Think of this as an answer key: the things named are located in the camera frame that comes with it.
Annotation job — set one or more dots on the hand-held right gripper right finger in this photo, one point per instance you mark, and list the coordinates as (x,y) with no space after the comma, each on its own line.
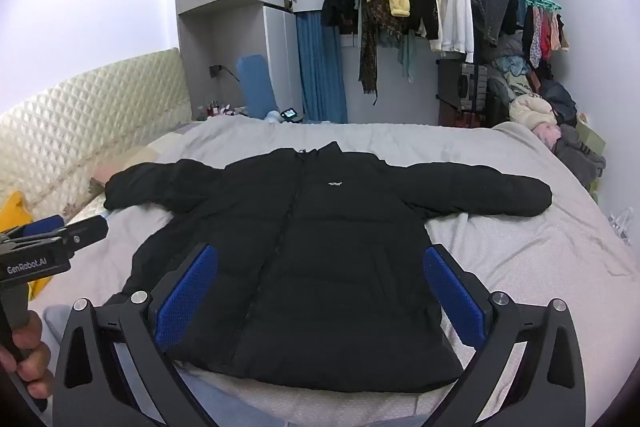
(452,302)

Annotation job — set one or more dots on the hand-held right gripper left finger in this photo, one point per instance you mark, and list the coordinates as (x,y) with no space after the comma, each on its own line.
(187,294)

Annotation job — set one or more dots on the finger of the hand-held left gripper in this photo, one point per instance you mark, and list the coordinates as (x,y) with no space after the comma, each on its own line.
(42,225)
(85,232)

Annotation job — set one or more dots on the black puffer jacket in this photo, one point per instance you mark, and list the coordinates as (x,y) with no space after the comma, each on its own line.
(320,257)

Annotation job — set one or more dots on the pile of clothes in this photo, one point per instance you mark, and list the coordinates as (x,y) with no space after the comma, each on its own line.
(535,107)

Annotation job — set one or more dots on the person's left hand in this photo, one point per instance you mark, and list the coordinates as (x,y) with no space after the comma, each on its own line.
(36,352)

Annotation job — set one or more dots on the yellow cloth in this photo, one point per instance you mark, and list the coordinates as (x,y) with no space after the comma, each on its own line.
(12,212)

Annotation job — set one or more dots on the grey bedspread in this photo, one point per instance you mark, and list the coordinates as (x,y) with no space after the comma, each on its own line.
(500,257)

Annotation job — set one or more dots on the pastel checked pillow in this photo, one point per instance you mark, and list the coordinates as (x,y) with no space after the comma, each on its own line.
(125,157)

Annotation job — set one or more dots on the cream quilted headboard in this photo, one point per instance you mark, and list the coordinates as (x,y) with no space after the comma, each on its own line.
(75,117)

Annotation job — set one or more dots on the cluster of small bottles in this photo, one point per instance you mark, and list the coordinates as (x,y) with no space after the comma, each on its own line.
(220,109)

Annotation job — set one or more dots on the clear plastic hanger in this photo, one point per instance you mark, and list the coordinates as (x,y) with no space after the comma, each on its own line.
(620,224)

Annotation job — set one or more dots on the small screen device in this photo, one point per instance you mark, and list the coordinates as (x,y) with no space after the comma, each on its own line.
(290,114)

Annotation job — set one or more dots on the blue padded board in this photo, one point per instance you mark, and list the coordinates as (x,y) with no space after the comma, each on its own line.
(257,87)

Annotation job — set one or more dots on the green box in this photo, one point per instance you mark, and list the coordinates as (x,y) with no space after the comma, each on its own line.
(591,131)

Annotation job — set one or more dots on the mint green garment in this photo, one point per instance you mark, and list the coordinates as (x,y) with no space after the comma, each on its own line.
(406,57)

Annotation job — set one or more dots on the blue curtain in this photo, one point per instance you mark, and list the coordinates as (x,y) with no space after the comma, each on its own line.
(320,67)

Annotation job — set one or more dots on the brown patterned scarf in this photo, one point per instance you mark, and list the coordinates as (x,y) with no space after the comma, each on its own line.
(372,42)

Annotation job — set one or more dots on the hanging socks bunch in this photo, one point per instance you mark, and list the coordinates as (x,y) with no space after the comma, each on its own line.
(542,34)

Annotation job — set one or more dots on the white hoodie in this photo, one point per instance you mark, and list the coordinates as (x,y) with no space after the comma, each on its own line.
(457,12)

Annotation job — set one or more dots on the wall socket with plug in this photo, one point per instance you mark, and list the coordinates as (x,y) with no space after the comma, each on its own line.
(215,72)

